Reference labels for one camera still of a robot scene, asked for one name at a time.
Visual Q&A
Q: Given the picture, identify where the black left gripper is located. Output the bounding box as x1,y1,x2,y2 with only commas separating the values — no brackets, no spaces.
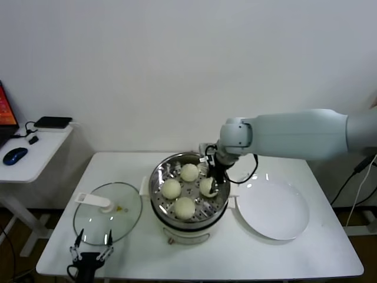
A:
70,228,115,283

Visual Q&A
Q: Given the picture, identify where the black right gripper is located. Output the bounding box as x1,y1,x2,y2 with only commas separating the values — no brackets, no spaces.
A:
206,156,227,196

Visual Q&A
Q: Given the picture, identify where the white steamed baozi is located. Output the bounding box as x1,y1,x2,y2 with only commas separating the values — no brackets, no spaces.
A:
199,177,216,198
174,196,196,219
161,179,182,200
180,163,199,182

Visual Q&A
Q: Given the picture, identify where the steel perforated steamer basket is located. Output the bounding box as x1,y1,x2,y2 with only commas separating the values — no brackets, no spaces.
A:
139,152,241,223

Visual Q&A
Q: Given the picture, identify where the white electric cooker base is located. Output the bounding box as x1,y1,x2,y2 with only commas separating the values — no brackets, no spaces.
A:
150,194,238,245

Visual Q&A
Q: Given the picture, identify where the white round plate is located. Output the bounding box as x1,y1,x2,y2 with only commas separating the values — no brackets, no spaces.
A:
235,173,310,241

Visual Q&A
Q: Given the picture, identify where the white side desk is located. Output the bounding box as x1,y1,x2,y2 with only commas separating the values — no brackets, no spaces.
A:
0,125,74,257

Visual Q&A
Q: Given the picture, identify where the blue computer mouse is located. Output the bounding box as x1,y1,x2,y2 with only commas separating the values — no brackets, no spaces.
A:
2,147,29,166

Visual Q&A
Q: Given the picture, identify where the black flat box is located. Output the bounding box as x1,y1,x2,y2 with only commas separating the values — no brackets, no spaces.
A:
34,116,73,129

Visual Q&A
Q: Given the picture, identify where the white table foot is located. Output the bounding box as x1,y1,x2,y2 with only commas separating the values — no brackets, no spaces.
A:
343,210,377,236

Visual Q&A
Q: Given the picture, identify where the open laptop with red screen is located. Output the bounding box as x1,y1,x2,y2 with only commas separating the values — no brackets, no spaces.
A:
0,80,21,148

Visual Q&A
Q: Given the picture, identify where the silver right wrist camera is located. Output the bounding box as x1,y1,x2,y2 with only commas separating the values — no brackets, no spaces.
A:
199,143,219,164

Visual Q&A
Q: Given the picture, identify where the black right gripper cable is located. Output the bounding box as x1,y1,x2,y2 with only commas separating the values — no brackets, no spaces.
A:
226,153,259,185

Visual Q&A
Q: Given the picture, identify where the glass lid with white handle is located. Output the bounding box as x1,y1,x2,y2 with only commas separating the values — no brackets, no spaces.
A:
73,182,144,247

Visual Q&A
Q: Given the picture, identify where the black floor cable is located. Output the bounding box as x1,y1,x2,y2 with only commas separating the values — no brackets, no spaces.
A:
0,225,17,275

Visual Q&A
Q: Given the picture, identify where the thin black desk cable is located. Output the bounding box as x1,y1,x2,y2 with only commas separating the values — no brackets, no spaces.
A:
11,120,41,141

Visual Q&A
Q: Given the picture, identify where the long white cable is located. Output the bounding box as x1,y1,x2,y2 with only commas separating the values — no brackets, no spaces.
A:
346,153,377,228

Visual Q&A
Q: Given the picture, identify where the black cable with adapter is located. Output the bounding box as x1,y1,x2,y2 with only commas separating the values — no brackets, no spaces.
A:
329,153,377,207

